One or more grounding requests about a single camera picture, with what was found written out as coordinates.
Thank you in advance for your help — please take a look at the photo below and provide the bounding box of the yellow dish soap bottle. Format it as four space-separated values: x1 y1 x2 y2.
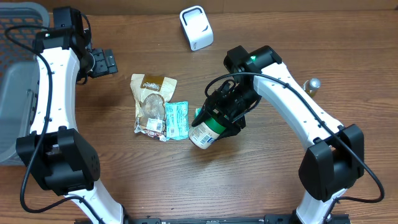
303 78 321 98

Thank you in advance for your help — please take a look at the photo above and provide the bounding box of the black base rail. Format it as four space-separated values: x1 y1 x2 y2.
74 213 352 224

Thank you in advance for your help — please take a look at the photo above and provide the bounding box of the brown snack bag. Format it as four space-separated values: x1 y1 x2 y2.
130 73 177 142

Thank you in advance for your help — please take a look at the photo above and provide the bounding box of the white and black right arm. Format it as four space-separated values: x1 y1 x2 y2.
189 46 364 223

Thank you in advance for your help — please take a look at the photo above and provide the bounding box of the white barcode scanner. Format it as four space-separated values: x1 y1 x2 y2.
179 5 214 51

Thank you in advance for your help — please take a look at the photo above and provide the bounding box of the small teal carton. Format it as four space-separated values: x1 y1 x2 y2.
194 108 201 118

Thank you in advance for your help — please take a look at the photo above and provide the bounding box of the green lid jar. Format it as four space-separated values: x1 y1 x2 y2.
188 118 226 149

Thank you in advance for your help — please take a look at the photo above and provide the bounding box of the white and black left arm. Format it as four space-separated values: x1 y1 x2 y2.
16 7 129 223

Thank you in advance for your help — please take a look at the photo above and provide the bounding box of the teal wipes packet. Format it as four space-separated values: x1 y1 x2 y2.
165 101 189 140

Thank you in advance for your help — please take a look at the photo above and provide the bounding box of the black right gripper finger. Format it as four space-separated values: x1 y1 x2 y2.
192 104 215 127
215 116 246 140

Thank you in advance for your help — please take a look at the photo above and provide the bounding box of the grey plastic mesh basket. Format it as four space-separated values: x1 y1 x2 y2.
1 2 50 166

